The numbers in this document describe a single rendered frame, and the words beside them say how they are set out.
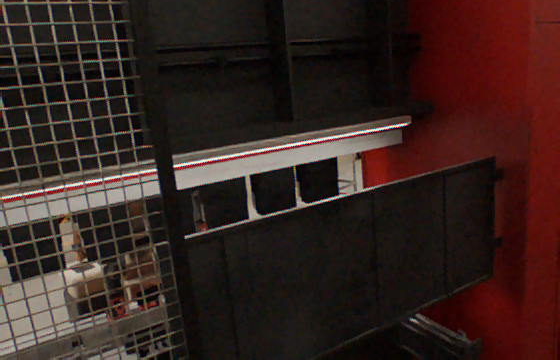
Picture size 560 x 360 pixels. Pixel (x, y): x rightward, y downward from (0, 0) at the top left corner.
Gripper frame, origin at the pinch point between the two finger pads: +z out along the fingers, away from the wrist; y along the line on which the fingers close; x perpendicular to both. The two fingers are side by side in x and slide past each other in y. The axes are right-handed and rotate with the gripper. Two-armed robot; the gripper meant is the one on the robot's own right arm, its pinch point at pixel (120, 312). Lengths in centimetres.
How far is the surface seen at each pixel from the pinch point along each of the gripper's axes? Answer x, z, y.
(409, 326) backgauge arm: 73, 15, 85
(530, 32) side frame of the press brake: 116, -68, 118
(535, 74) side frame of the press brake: 120, -56, 115
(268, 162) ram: 53, -46, 53
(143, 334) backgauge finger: -3, -7, 66
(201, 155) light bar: 21, -52, 74
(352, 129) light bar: 75, -51, 76
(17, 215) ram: -26, -46, 49
